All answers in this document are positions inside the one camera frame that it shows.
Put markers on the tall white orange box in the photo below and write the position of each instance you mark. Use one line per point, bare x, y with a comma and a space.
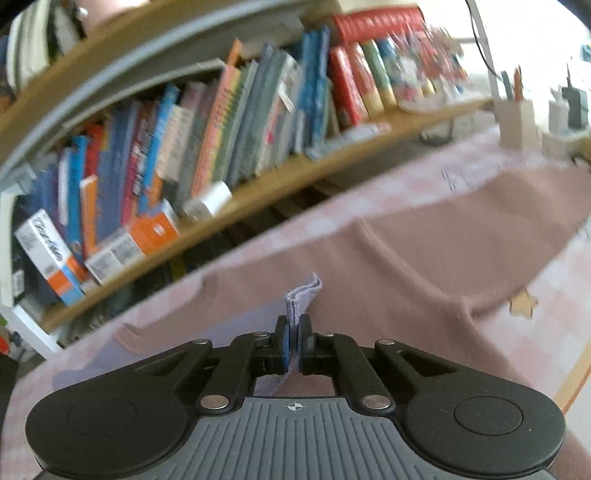
41, 240

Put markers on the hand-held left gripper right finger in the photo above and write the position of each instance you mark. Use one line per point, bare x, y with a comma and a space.
304, 341

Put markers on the lavender and pink knit sweater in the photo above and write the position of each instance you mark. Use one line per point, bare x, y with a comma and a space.
415, 258

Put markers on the beige pen holder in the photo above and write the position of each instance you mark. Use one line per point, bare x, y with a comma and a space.
517, 124

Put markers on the dark plug-in charger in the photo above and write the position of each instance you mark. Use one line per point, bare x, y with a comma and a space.
575, 106

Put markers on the light blue paper packet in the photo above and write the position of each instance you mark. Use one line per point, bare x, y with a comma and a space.
341, 143

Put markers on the wooden shelf board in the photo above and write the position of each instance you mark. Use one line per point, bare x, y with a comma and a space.
138, 50
277, 189

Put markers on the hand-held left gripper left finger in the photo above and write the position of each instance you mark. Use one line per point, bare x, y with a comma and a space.
287, 346

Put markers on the colourful candy bouquet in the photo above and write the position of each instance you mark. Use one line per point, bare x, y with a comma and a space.
429, 69

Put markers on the white charger block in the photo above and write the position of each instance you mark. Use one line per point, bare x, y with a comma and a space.
212, 198

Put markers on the striped dark white item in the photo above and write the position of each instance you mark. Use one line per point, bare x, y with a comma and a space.
32, 41

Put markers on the long white orange box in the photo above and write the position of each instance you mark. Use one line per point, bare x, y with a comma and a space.
152, 233

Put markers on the white bookshelf frame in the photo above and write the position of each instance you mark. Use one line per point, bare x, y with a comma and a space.
27, 330

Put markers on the row of books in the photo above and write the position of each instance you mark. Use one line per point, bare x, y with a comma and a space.
277, 101

